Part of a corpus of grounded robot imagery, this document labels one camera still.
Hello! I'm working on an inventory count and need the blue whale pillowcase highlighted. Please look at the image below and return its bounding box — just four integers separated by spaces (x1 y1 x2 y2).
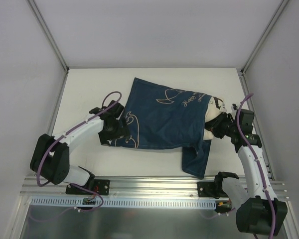
110 78 212 178

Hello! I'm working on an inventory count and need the cream white pillow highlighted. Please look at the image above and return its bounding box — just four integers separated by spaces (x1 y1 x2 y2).
203 96 227 140

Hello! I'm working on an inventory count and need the aluminium frame post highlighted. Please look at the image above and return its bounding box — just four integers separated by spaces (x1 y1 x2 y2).
26 0 69 74
240 0 291 74

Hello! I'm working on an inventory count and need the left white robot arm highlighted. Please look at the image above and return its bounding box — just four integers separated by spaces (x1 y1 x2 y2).
29 101 130 194

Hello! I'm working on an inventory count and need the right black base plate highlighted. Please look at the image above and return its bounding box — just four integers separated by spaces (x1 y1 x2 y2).
197 181 228 199

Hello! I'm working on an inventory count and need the left aluminium frame post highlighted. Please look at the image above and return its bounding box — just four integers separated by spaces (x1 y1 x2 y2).
26 0 69 74

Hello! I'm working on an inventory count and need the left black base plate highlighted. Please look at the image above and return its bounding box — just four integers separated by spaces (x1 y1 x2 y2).
65 179 110 196

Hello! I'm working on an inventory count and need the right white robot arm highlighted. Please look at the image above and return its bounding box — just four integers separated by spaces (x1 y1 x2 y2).
205 98 288 239

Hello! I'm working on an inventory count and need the white slotted cable duct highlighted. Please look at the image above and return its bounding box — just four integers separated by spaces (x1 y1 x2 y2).
30 196 216 210

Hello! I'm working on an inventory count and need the right aluminium frame post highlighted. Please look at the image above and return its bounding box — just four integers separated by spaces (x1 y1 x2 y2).
240 0 291 74

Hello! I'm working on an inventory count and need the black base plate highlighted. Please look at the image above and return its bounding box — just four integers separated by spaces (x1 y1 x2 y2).
65 179 110 196
197 181 228 199

